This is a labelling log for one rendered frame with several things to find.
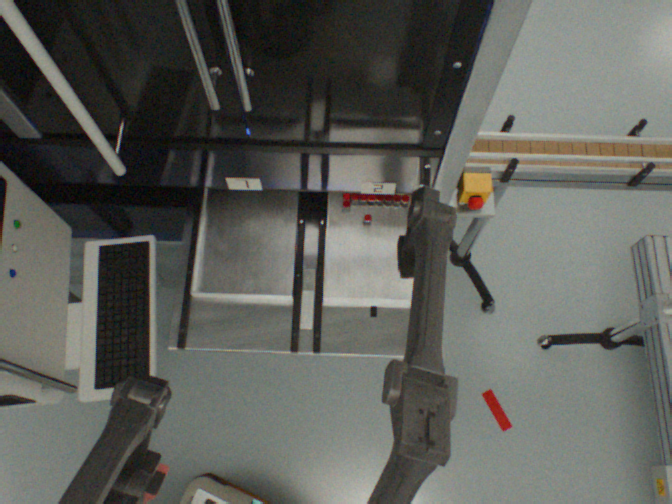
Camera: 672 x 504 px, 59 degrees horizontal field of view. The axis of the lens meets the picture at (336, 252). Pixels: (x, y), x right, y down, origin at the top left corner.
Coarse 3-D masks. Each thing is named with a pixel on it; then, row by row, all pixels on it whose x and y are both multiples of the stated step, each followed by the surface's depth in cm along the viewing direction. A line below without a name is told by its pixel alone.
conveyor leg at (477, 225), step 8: (496, 192) 183; (504, 192) 183; (496, 200) 187; (472, 224) 209; (480, 224) 205; (472, 232) 213; (480, 232) 213; (464, 240) 223; (472, 240) 219; (464, 248) 227; (456, 256) 238; (464, 256) 235
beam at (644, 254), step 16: (640, 240) 201; (656, 240) 196; (640, 256) 200; (656, 256) 195; (640, 272) 200; (656, 272) 192; (640, 288) 200; (656, 288) 190; (640, 304) 199; (656, 304) 189; (656, 320) 189; (656, 336) 188; (656, 352) 188; (656, 368) 188; (656, 384) 188; (656, 400) 187; (656, 416) 187
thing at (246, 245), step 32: (224, 192) 166; (256, 192) 166; (288, 192) 166; (224, 224) 162; (256, 224) 162; (288, 224) 162; (224, 256) 159; (256, 256) 159; (288, 256) 159; (192, 288) 152; (224, 288) 156; (256, 288) 156; (288, 288) 156
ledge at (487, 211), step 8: (456, 192) 166; (456, 200) 165; (488, 200) 165; (456, 208) 164; (464, 208) 164; (488, 208) 164; (464, 216) 165; (472, 216) 165; (480, 216) 165; (488, 216) 164
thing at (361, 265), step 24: (336, 216) 163; (360, 216) 163; (384, 216) 163; (336, 240) 161; (360, 240) 161; (384, 240) 161; (336, 264) 158; (360, 264) 158; (384, 264) 158; (336, 288) 156; (360, 288) 156; (384, 288) 156; (408, 288) 156
